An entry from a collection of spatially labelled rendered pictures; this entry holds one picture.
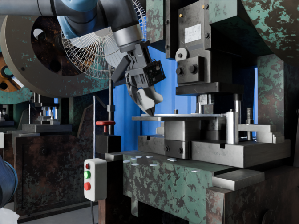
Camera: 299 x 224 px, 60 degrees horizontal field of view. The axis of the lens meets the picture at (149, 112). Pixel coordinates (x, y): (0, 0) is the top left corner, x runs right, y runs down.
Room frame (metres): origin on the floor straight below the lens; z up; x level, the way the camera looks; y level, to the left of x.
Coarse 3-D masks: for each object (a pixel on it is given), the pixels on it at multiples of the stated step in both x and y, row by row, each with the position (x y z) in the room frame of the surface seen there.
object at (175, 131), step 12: (144, 120) 0.75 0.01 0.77; (156, 120) 0.71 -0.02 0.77; (168, 120) 0.71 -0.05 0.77; (180, 120) 0.74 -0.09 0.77; (192, 120) 0.78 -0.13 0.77; (168, 132) 0.84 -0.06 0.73; (180, 132) 0.80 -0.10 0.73; (192, 132) 0.81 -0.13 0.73; (168, 144) 0.84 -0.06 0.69; (180, 144) 0.80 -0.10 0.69; (180, 156) 0.80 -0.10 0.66
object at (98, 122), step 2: (96, 122) 1.03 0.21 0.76; (98, 122) 1.02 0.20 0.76; (100, 122) 1.01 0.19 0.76; (102, 122) 1.00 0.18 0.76; (104, 122) 1.01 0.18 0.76; (106, 122) 1.01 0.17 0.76; (108, 122) 1.02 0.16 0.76; (110, 122) 1.02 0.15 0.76; (112, 122) 1.03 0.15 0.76; (114, 122) 1.04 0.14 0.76; (96, 124) 1.03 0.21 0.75; (98, 124) 1.02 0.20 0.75; (100, 124) 1.01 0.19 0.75; (102, 124) 1.00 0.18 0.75; (104, 124) 1.01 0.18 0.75; (106, 124) 1.01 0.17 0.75; (108, 124) 1.02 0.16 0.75; (110, 124) 1.02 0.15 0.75; (112, 124) 1.03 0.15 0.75; (114, 124) 1.04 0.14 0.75; (104, 126) 1.04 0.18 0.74; (106, 126) 1.04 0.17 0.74; (104, 128) 1.04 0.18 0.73; (106, 128) 1.04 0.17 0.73; (104, 130) 1.04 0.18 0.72; (106, 130) 1.04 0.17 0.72
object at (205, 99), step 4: (200, 96) 0.95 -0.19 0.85; (204, 96) 0.92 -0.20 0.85; (208, 96) 0.92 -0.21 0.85; (212, 96) 0.92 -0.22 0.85; (200, 100) 0.95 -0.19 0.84; (204, 100) 0.92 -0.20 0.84; (208, 100) 0.92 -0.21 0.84; (212, 100) 0.92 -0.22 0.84; (200, 104) 0.95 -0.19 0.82; (204, 104) 0.92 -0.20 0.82; (208, 104) 0.92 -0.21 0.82; (212, 104) 0.92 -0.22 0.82
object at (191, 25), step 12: (180, 12) 0.93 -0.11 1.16; (192, 12) 0.89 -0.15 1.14; (180, 24) 0.93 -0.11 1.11; (192, 24) 0.89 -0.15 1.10; (180, 36) 0.93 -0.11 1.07; (192, 36) 0.89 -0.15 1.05; (180, 48) 0.91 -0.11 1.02; (192, 48) 0.89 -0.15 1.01; (180, 60) 0.89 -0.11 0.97; (192, 60) 0.85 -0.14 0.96; (204, 60) 0.85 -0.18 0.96; (216, 60) 0.85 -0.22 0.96; (228, 60) 0.89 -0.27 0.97; (180, 72) 0.88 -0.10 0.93; (192, 72) 0.85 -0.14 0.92; (204, 72) 0.85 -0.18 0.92; (216, 72) 0.85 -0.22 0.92; (228, 72) 0.89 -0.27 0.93; (180, 84) 0.93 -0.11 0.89; (192, 84) 0.89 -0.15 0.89
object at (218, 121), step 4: (200, 120) 0.91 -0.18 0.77; (204, 120) 0.89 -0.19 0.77; (208, 120) 0.88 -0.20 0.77; (212, 120) 0.87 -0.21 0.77; (216, 120) 0.86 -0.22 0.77; (220, 120) 0.86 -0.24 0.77; (224, 120) 0.88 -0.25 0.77; (200, 124) 0.91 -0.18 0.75; (204, 124) 0.89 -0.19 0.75; (208, 124) 0.88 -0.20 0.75; (212, 124) 0.87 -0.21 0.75; (216, 124) 0.86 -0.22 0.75; (220, 124) 0.86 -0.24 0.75; (224, 124) 0.88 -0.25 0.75; (200, 128) 0.91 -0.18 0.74; (204, 128) 0.89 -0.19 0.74; (208, 128) 0.88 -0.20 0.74; (212, 128) 0.87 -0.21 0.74; (216, 128) 0.86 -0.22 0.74; (220, 128) 0.86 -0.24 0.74; (224, 128) 0.88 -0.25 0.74
